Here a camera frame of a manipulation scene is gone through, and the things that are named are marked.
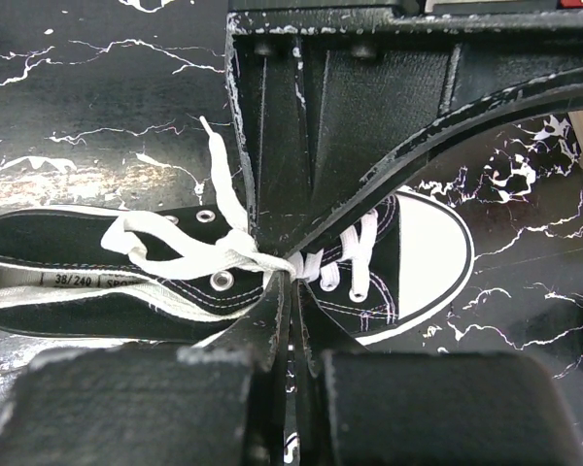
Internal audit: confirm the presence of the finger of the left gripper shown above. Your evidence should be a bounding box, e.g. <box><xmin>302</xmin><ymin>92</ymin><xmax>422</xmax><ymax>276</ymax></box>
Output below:
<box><xmin>229</xmin><ymin>34</ymin><xmax>330</xmax><ymax>257</ymax></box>

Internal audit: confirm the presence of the black white sneaker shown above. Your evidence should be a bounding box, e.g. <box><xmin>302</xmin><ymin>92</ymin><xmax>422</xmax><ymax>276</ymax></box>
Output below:
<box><xmin>0</xmin><ymin>191</ymin><xmax>474</xmax><ymax>345</ymax></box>

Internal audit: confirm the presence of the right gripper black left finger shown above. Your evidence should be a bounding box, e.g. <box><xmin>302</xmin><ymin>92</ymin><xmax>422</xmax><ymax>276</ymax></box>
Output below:
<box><xmin>193</xmin><ymin>272</ymin><xmax>291</xmax><ymax>465</ymax></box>

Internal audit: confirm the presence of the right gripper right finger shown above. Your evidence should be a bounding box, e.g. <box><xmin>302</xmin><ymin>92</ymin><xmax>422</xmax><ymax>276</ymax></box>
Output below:
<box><xmin>291</xmin><ymin>281</ymin><xmax>364</xmax><ymax>465</ymax></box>

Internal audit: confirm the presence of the white shoelace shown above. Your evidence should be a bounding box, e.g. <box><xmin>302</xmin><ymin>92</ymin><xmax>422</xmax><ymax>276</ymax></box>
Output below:
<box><xmin>101</xmin><ymin>116</ymin><xmax>378</xmax><ymax>303</ymax></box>

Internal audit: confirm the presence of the black marble pattern mat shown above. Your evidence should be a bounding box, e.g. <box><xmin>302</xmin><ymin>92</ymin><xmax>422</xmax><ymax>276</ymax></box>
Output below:
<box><xmin>0</xmin><ymin>1</ymin><xmax>583</xmax><ymax>444</ymax></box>

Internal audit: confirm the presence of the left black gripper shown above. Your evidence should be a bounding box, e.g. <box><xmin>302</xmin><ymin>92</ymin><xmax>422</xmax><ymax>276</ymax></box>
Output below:
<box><xmin>227</xmin><ymin>1</ymin><xmax>583</xmax><ymax>257</ymax></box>

